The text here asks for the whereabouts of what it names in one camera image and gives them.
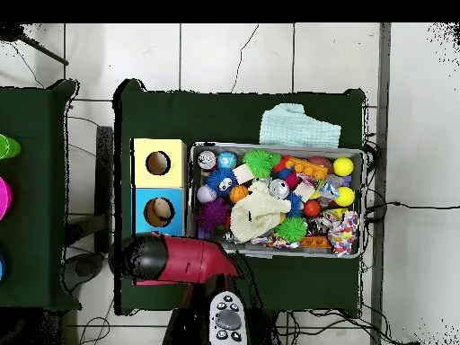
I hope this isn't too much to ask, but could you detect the clear mesh bin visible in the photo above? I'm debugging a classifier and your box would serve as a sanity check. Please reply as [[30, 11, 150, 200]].
[[186, 143, 364, 260]]

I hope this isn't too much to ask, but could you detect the purple spiky ball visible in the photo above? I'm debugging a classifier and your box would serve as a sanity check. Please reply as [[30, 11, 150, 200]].
[[195, 197, 233, 234]]

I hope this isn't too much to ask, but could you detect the small green spiky ball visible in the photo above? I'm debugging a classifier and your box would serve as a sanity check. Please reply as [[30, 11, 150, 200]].
[[276, 215, 309, 244]]

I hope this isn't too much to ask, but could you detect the black floor stand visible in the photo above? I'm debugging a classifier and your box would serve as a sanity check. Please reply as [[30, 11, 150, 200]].
[[63, 125, 115, 288]]

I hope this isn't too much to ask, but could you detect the pink bowl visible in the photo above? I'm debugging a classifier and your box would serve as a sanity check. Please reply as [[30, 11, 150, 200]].
[[0, 175, 12, 220]]

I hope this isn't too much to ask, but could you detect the silver can with pull tab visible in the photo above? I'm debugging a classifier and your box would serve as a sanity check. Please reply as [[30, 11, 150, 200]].
[[197, 149, 218, 172]]

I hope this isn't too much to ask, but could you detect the wooden box with three holes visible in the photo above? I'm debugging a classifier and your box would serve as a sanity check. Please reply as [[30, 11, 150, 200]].
[[129, 137, 190, 287]]

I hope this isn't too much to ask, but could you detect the yellow ball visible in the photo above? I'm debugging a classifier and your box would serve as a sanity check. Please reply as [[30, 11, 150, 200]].
[[332, 156, 354, 178]]

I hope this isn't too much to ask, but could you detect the blue spiky ball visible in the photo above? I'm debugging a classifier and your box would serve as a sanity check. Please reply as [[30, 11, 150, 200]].
[[206, 168, 238, 199]]

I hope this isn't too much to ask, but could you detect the silver can with open top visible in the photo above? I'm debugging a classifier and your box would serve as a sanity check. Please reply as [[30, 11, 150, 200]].
[[268, 177, 291, 200]]

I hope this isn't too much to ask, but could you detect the cream yellow muslin cloth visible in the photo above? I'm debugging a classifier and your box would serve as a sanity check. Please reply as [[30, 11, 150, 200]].
[[228, 181, 292, 244]]

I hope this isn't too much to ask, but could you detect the green cup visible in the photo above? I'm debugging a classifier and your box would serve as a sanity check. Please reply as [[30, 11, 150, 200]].
[[0, 134, 22, 161]]

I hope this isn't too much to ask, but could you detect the small orange basketball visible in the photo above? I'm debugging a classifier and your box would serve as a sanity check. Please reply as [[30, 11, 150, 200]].
[[228, 183, 251, 205]]

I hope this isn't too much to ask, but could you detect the mint green muslin cloth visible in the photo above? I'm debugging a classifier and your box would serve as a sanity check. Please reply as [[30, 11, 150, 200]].
[[258, 102, 342, 150]]

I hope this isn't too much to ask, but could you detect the green cloth side table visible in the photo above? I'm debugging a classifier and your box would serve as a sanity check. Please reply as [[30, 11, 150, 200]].
[[0, 80, 80, 312]]

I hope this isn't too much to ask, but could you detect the dark green table cloth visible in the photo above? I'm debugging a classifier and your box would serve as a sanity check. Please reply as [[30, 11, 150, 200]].
[[113, 78, 367, 316]]

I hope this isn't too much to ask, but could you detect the white baseball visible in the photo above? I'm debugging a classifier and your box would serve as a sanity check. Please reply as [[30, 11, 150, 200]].
[[197, 184, 217, 205]]

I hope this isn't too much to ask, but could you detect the large green spiky ball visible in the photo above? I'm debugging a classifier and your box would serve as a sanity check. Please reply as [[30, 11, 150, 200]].
[[243, 148, 283, 181]]

